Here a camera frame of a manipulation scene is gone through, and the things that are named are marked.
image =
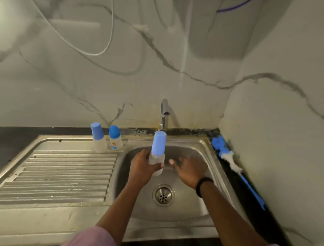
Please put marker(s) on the chrome sink faucet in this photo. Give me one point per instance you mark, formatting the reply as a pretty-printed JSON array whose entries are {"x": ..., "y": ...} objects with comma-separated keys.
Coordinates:
[{"x": 164, "y": 114}]

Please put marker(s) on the pink shirt sleeve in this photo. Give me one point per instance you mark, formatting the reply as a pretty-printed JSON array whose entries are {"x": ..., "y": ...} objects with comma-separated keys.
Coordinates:
[{"x": 91, "y": 236}]

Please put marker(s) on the translucent bottle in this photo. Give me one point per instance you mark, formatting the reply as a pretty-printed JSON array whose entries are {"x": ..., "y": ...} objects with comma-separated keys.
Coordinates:
[
  {"x": 157, "y": 159},
  {"x": 97, "y": 139}
]

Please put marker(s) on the metal sink drain strainer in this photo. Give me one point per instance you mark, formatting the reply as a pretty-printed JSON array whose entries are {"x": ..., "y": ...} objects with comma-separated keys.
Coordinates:
[{"x": 163, "y": 195}]

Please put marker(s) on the person's left forearm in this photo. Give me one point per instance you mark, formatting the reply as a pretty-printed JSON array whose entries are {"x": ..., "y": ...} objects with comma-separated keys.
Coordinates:
[{"x": 119, "y": 213}]

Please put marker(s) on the blue and white bottle brush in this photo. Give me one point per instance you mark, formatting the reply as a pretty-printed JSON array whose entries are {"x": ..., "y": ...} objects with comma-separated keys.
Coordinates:
[{"x": 220, "y": 144}]

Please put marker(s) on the translucent bottle front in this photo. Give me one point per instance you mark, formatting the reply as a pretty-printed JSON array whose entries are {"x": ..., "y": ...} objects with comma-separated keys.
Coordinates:
[{"x": 97, "y": 139}]

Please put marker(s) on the cartoon print baby bottle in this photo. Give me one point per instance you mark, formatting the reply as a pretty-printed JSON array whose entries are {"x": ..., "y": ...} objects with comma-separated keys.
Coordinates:
[{"x": 115, "y": 139}]

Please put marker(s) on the person's right hand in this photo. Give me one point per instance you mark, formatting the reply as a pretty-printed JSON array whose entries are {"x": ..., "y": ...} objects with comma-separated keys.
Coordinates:
[{"x": 191, "y": 172}]

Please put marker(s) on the blue cylindrical bottle cap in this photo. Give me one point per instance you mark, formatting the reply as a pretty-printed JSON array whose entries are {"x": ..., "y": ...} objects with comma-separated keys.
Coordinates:
[{"x": 159, "y": 142}]

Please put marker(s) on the stainless steel sink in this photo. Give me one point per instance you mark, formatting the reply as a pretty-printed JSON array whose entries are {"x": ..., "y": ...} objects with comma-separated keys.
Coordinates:
[{"x": 60, "y": 177}]

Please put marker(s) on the person's right forearm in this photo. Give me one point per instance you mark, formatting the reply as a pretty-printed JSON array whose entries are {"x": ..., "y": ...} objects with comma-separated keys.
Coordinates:
[{"x": 228, "y": 218}]

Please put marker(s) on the person's left hand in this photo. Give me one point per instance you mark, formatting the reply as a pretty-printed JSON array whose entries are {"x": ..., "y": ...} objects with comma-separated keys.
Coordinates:
[{"x": 141, "y": 170}]

